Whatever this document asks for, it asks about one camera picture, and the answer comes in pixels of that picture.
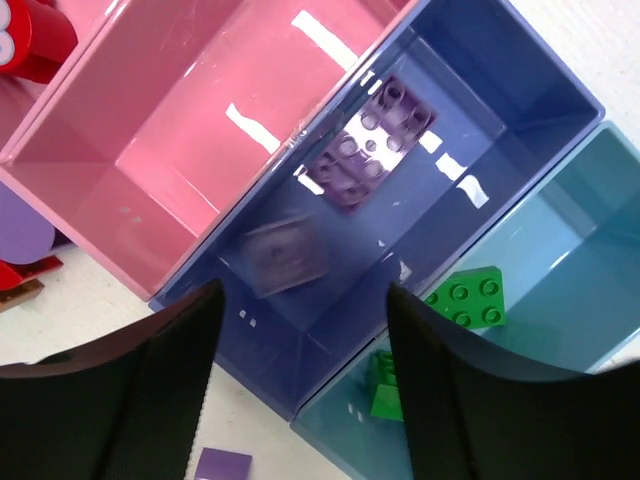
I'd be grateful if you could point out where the dark blue bin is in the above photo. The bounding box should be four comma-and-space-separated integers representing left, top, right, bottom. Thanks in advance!
151, 1, 604, 419

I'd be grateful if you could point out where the purple green red lego stack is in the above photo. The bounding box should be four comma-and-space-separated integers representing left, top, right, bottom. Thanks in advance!
1, 184, 64, 312

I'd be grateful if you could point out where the purple lego brick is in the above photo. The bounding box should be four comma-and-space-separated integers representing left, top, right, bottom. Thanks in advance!
307, 76, 437, 213

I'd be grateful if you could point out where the red flower lego brick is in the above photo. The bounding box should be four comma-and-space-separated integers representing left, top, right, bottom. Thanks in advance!
1, 0, 78, 84

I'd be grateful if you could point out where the green purple lego piece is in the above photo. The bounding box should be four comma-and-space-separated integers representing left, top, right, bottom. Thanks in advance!
194, 448, 253, 480

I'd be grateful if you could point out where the right light blue bin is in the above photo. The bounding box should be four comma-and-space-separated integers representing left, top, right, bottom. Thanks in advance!
293, 122, 639, 479

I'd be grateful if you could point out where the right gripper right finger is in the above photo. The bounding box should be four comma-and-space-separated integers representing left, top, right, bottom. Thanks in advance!
387, 285, 639, 479

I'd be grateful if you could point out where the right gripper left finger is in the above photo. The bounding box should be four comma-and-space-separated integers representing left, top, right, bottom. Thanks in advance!
1, 280, 225, 479

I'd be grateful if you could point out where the narrow pink bin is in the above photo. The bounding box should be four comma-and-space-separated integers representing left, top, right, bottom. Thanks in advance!
1, 1, 412, 299

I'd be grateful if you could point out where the large pink bin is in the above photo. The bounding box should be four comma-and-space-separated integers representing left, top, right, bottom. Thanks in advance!
1, 1, 119, 159

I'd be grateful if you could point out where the small green lego brick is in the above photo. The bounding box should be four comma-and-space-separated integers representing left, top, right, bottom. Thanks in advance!
364, 349, 405, 422

